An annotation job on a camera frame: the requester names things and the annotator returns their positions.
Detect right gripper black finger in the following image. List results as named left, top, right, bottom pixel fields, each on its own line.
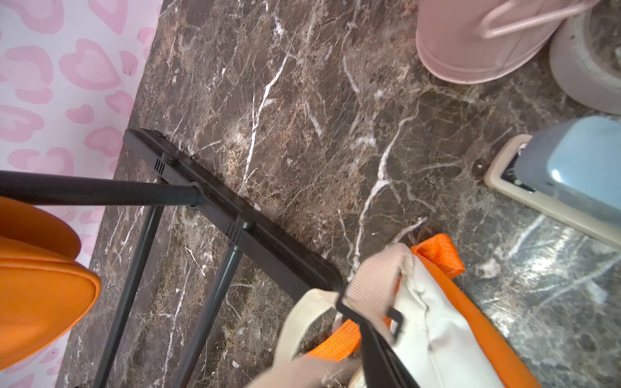
left=359, top=321, right=419, bottom=388

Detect white orange sling bag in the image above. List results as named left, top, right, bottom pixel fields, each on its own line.
left=244, top=233, right=544, bottom=388

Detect orange sling bag front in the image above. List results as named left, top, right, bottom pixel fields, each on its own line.
left=1, top=197, right=101, bottom=369

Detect blue white tape dispenser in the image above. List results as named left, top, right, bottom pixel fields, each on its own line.
left=485, top=116, right=620, bottom=248

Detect black clothes rack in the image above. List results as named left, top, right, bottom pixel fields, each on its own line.
left=1, top=129, right=343, bottom=387

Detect pink pen cup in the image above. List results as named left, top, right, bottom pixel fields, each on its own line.
left=416, top=0, right=596, bottom=84

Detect clear tape roll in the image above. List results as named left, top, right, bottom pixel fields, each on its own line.
left=550, top=1, right=620, bottom=115

